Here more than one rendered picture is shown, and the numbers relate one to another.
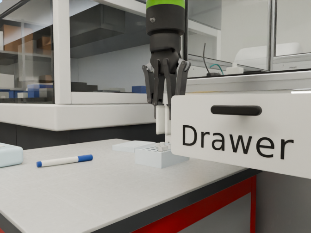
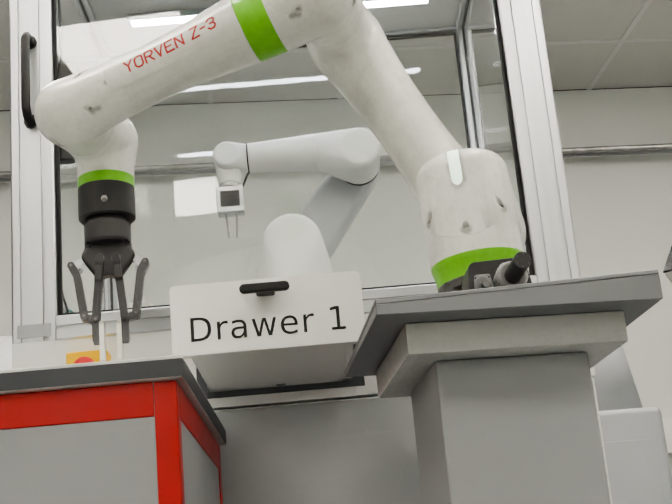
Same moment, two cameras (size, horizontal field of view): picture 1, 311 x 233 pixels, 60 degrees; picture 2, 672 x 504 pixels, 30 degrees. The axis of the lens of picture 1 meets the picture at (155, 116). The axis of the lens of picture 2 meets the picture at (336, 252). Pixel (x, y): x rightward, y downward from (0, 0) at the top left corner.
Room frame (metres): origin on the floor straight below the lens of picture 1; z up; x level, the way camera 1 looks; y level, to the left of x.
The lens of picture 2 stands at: (-0.97, 1.08, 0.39)
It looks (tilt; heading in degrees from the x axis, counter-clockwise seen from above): 17 degrees up; 315
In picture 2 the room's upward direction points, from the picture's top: 5 degrees counter-clockwise
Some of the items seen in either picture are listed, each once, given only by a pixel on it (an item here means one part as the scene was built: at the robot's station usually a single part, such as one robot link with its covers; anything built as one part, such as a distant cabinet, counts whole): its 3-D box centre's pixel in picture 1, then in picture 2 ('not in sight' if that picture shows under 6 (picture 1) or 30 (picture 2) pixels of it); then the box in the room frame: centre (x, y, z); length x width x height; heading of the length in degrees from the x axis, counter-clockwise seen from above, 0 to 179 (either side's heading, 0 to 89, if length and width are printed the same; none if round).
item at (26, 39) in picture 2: not in sight; (27, 76); (0.93, -0.04, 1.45); 0.05 x 0.03 x 0.19; 136
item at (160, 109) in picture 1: (160, 119); (102, 344); (0.66, -0.01, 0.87); 0.03 x 0.01 x 0.07; 141
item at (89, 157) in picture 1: (65, 160); not in sight; (0.67, 0.22, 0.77); 0.14 x 0.02 x 0.02; 127
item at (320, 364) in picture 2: not in sight; (275, 351); (0.56, -0.28, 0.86); 0.40 x 0.26 x 0.06; 136
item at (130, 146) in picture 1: (134, 145); not in sight; (0.89, 0.07, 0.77); 0.13 x 0.09 x 0.02; 149
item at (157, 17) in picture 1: (166, 23); (107, 207); (0.66, -0.03, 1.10); 0.12 x 0.09 x 0.06; 141
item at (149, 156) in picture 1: (163, 154); not in sight; (0.69, -0.02, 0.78); 0.12 x 0.08 x 0.04; 141
